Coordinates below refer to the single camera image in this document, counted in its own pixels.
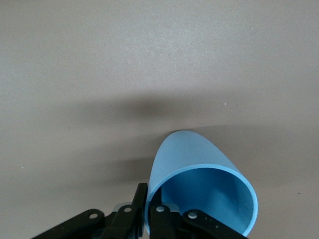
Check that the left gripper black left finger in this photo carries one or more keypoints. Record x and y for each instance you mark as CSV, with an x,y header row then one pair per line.
x,y
124,224

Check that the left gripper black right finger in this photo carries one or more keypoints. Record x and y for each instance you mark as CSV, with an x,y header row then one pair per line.
x,y
169,226

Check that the blue cup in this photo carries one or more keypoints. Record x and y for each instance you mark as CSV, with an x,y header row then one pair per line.
x,y
194,154

